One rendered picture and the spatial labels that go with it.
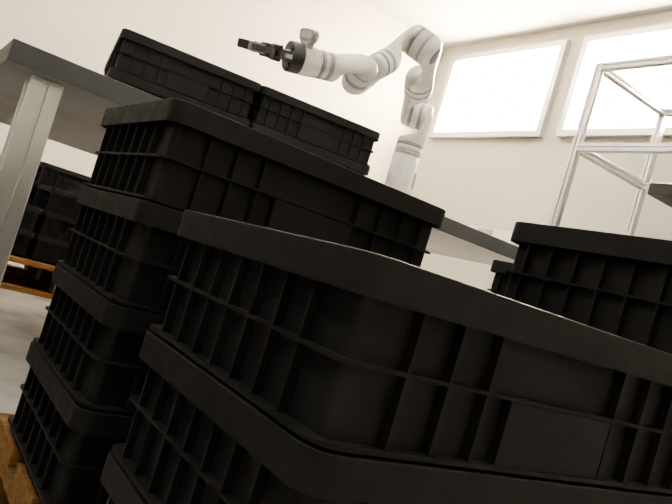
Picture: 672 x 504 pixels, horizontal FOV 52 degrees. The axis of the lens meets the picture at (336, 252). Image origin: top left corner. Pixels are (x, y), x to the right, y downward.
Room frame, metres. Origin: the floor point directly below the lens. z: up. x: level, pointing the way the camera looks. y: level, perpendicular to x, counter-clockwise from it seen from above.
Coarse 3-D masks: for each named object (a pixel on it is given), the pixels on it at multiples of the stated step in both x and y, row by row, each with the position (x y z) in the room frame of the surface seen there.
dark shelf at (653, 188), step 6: (654, 186) 3.26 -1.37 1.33; (660, 186) 3.23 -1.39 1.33; (666, 186) 3.21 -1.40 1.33; (648, 192) 3.28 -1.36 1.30; (654, 192) 3.25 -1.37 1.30; (660, 192) 3.23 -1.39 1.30; (666, 192) 3.20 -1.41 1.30; (660, 198) 3.29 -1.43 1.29; (666, 198) 3.26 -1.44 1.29; (666, 204) 3.37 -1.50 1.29
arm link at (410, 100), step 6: (408, 90) 2.13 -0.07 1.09; (432, 90) 2.16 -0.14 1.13; (408, 96) 2.17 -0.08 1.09; (414, 96) 2.14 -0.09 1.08; (420, 96) 2.14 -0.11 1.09; (426, 96) 2.15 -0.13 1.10; (408, 102) 2.20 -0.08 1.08; (414, 102) 2.18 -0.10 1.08; (420, 102) 2.18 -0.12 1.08; (402, 108) 2.29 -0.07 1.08; (408, 108) 2.25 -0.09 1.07; (402, 114) 2.30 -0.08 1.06; (408, 114) 2.31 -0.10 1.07; (402, 120) 2.33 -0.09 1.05; (408, 120) 2.33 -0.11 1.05; (408, 126) 2.35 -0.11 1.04
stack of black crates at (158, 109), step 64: (128, 128) 0.83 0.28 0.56; (192, 128) 0.72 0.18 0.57; (128, 192) 0.75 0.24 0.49; (192, 192) 0.73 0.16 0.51; (256, 192) 0.76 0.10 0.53; (320, 192) 0.81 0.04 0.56; (384, 192) 0.85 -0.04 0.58; (128, 256) 0.71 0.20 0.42; (64, 320) 0.86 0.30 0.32; (128, 320) 0.70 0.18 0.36; (64, 384) 0.76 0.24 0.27; (128, 384) 0.73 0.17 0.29; (64, 448) 0.73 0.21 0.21
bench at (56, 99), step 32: (0, 64) 1.25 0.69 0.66; (32, 64) 1.20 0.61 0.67; (64, 64) 1.23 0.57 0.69; (0, 96) 1.76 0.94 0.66; (32, 96) 1.26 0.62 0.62; (64, 96) 1.41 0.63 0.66; (96, 96) 1.28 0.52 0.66; (128, 96) 1.30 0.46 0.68; (32, 128) 1.27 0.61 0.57; (64, 128) 2.09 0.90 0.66; (96, 128) 1.82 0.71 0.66; (0, 160) 1.28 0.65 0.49; (32, 160) 1.27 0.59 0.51; (0, 192) 1.26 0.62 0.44; (0, 224) 1.27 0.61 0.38; (448, 224) 1.78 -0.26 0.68; (0, 256) 1.27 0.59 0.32; (448, 256) 2.50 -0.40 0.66; (480, 256) 2.12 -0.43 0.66; (512, 256) 1.92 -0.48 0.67
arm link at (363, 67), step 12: (324, 60) 1.66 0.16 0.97; (336, 60) 1.68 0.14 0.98; (348, 60) 1.69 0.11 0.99; (360, 60) 1.70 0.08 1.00; (372, 60) 1.71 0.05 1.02; (324, 72) 1.67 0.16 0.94; (336, 72) 1.68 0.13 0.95; (348, 72) 1.69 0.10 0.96; (360, 72) 1.69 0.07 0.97; (372, 72) 1.71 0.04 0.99
